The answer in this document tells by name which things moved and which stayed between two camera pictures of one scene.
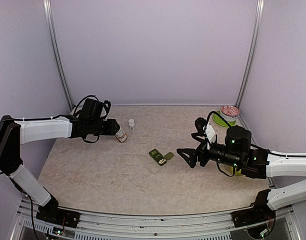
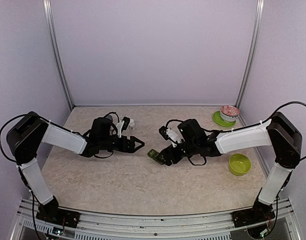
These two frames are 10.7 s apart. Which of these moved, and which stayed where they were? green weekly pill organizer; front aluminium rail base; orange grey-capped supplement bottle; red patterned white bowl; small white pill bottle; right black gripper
Moved: right black gripper; orange grey-capped supplement bottle
Stayed: green weekly pill organizer; front aluminium rail base; red patterned white bowl; small white pill bottle
